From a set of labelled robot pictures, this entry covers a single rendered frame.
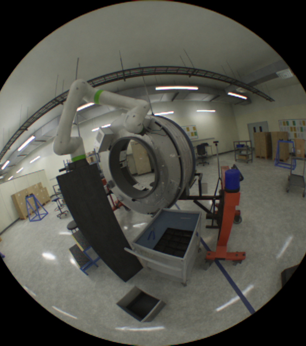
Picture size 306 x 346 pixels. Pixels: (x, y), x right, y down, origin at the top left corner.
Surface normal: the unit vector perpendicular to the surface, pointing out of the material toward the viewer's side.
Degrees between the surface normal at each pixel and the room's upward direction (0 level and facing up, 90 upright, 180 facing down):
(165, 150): 90
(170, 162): 90
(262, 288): 0
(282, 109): 90
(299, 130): 90
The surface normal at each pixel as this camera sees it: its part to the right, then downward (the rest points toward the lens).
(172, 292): -0.22, -0.95
